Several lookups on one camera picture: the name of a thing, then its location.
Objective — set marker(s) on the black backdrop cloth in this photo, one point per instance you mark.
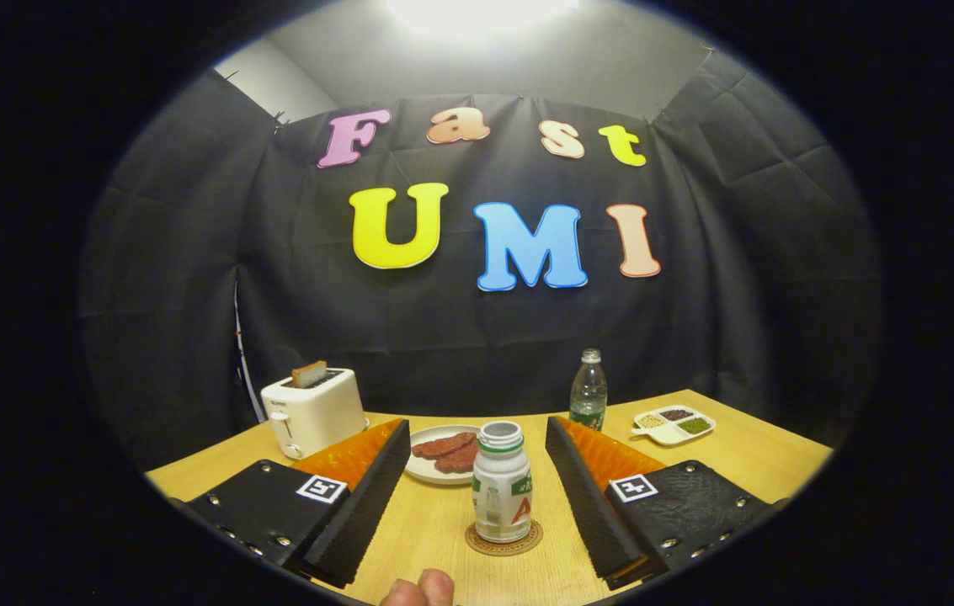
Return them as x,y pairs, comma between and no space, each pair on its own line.
409,337

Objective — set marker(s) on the white juice bottle green label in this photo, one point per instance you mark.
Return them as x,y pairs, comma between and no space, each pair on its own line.
500,497

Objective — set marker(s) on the cream toaster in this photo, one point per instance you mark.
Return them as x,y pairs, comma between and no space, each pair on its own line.
321,417

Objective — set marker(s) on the wooden table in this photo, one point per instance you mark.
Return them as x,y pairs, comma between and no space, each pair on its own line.
443,539

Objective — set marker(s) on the white round plate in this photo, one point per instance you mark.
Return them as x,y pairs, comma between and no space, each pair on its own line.
426,471

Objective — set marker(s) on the toast slice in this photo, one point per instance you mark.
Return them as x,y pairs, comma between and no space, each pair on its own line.
308,374

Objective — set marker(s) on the white divided dish with beans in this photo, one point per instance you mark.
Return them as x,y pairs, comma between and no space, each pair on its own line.
674,427

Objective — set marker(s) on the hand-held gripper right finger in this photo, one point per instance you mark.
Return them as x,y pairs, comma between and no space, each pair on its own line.
599,505

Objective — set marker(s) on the clear plastic water bottle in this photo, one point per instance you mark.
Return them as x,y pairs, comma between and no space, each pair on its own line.
588,396

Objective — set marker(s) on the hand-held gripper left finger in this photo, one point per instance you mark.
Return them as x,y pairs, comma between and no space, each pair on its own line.
363,505

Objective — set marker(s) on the brown sausage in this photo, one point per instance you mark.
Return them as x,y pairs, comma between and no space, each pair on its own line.
460,460
443,444

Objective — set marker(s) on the round cork coaster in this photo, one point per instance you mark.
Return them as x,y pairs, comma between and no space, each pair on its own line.
476,543

